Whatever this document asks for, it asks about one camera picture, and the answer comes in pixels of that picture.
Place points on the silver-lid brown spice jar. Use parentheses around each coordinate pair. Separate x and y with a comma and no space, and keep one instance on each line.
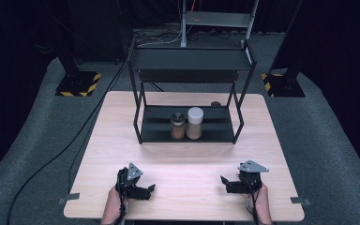
(177,125)

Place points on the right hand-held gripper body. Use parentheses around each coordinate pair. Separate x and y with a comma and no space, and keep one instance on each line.
(250,179)

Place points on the white-lid brown spice jar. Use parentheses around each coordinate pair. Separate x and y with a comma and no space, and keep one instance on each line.
(195,123)

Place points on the person's left hand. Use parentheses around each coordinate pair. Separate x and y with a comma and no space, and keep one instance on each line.
(112,203)

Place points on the black stand with striped base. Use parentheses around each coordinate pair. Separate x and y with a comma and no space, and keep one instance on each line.
(282,86)
(78,83)

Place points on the gray tape piece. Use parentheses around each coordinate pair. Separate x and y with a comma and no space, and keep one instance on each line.
(70,197)
(300,201)

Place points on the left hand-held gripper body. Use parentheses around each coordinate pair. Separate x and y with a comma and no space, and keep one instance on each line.
(128,184)

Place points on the person's right hand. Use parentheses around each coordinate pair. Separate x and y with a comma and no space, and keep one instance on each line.
(262,203)

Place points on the small brown round object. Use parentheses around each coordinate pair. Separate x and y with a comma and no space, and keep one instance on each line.
(215,103)

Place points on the gray metal stand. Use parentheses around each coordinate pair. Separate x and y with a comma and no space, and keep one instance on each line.
(218,19)

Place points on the black metal two-tier rack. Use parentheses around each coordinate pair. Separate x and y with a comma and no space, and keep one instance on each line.
(156,125)

